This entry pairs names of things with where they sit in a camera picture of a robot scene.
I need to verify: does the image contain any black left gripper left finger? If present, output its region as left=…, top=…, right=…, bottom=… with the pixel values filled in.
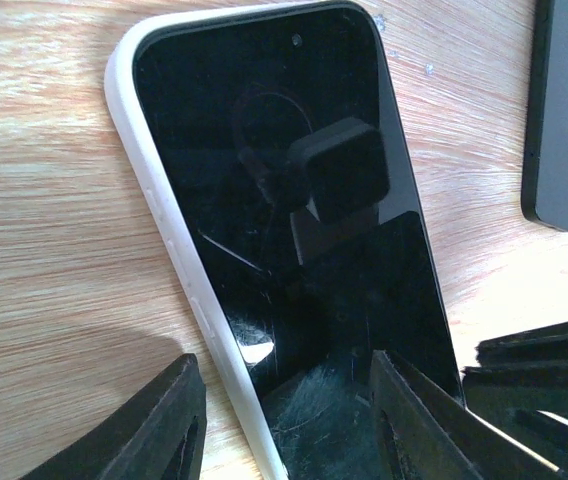
left=24, top=354, right=207, bottom=479

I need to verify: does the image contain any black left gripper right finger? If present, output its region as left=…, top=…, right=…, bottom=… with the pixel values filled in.
left=371, top=349, right=490, bottom=480

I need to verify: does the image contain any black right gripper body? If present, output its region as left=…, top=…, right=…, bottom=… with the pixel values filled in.
left=463, top=322, right=568, bottom=479

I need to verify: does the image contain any black phone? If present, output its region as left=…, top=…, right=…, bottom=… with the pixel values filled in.
left=520, top=0, right=568, bottom=232
left=133, top=1, right=461, bottom=479

